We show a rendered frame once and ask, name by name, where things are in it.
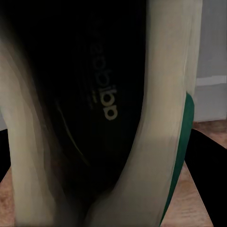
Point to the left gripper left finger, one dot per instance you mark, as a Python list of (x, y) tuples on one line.
[(5, 162)]

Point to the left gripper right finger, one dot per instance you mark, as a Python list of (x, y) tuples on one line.
[(207, 163)]

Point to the gym shoe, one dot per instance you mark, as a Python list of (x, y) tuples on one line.
[(97, 97)]

